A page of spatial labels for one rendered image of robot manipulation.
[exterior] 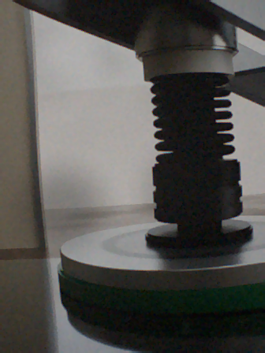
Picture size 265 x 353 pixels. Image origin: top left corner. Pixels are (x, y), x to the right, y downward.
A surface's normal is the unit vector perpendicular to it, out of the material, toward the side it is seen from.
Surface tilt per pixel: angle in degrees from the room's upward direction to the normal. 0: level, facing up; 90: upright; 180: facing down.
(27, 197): 90
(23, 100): 90
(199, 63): 90
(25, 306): 0
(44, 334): 0
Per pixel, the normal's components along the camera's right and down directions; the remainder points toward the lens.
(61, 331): -0.07, -1.00
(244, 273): 0.14, 0.04
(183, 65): -0.24, 0.07
